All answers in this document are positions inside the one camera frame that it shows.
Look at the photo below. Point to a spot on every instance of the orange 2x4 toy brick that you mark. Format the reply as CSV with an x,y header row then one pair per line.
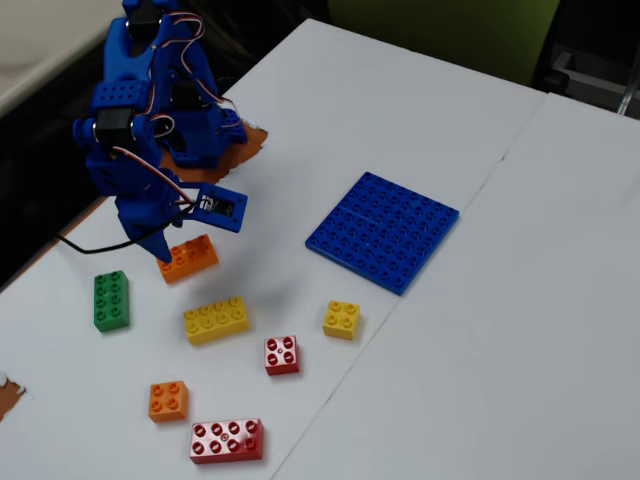
x,y
192,260

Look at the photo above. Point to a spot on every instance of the orange 2x2 toy brick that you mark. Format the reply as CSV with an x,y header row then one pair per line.
x,y
168,401

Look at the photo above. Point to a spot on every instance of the red 2x4 toy brick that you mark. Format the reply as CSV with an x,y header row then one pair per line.
x,y
226,441

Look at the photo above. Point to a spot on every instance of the grey metal frame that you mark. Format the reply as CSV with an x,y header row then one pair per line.
x,y
590,80

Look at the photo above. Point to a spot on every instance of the green 2x4 toy brick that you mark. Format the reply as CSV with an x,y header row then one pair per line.
x,y
111,302

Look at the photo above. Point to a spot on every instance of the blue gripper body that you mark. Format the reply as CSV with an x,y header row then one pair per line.
x,y
141,222

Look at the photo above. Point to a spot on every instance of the yellow 2x2 toy brick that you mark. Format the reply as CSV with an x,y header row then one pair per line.
x,y
341,320

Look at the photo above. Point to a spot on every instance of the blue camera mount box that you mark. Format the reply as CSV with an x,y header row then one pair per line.
x,y
220,206

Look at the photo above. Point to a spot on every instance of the white desk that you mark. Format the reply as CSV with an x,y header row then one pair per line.
x,y
40,40

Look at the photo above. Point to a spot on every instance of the green chair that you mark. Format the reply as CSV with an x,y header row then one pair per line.
x,y
440,30

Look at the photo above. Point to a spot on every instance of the blue 8x8 baseplate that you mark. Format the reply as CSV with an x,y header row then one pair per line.
x,y
385,230

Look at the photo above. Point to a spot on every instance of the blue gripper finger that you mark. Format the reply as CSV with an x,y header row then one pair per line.
x,y
157,245

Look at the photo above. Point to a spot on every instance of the blue 3D-printed robot arm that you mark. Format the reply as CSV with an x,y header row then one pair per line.
x,y
125,65

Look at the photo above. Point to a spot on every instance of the yellow 2x4 toy brick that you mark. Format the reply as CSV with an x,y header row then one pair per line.
x,y
216,320

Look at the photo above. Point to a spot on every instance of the red 2x2 toy brick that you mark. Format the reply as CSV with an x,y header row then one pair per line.
x,y
281,356

